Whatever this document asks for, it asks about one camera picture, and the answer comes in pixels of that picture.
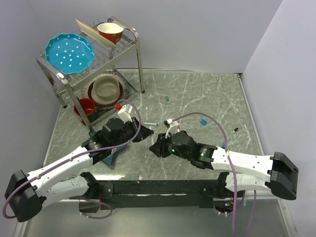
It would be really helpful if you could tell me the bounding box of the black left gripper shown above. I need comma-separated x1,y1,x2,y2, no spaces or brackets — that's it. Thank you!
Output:
110,117,154,149

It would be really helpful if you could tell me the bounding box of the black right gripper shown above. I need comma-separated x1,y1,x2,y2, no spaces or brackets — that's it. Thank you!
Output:
149,130,192,161

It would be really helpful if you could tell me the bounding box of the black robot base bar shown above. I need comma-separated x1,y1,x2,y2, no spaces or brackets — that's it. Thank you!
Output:
83,178,234,209

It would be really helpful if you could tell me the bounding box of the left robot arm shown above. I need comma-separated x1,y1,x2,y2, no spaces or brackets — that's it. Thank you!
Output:
2,118,154,222

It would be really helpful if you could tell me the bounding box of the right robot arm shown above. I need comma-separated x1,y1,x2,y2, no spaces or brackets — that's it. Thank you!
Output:
149,131,299,200

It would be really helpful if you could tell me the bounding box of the thin white pen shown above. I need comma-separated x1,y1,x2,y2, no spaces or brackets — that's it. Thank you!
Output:
142,122,157,126

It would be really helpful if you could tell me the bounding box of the blue pen cap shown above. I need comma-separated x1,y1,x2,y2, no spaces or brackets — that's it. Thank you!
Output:
200,119,207,125

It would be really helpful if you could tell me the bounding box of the blue star shaped dish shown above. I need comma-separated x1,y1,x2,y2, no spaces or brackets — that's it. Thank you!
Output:
86,131,125,166

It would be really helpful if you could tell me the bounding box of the beige bowl on rack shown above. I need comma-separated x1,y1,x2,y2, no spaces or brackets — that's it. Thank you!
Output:
93,75,120,100

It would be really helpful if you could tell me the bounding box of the red cup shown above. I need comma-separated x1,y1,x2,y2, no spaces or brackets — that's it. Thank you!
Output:
79,98,96,119

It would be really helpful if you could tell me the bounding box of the metal dish rack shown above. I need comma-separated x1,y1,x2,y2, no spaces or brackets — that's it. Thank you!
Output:
36,16,146,131

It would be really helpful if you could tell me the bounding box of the red and white bowl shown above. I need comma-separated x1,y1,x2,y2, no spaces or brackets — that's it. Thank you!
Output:
97,22,124,44

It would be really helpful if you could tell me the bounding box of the blue polka dot plate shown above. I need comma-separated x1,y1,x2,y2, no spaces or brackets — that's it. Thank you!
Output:
45,33,95,75

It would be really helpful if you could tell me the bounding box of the beige rectangular plate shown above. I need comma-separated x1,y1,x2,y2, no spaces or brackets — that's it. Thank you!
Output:
76,19,118,48

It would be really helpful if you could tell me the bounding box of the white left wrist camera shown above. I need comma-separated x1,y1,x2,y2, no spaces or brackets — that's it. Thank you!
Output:
115,104,133,122

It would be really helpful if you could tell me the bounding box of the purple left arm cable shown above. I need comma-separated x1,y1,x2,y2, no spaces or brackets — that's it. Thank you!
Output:
2,99,142,220

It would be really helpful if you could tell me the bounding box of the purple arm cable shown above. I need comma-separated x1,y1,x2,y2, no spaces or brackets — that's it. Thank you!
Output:
2,99,142,220
171,112,257,237

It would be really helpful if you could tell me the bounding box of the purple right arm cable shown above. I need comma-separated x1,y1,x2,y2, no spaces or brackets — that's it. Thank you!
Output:
171,112,257,237

